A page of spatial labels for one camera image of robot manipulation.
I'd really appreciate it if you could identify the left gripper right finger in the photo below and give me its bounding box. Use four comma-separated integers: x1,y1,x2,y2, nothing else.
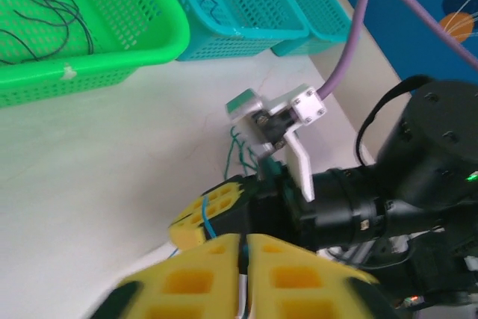
245,233,399,319

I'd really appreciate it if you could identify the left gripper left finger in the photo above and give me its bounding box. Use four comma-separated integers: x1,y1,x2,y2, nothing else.
89,232,243,319

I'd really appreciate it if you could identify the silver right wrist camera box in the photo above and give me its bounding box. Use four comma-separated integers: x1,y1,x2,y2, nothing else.
223,83,329,204

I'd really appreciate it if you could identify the teal plastic basket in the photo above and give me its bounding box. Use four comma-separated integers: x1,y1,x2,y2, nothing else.
257,0,361,57
151,0,311,62

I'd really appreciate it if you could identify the black thin cable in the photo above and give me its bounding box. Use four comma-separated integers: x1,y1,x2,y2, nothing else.
0,0,94,64

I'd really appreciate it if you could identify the light blue thin cable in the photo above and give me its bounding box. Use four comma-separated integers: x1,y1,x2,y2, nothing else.
166,197,249,260

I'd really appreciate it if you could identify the green plastic basket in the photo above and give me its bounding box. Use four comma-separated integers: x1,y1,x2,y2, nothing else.
0,0,191,109

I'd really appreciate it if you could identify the teal thin cable tangle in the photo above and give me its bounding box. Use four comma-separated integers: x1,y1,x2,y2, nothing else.
223,126,262,182

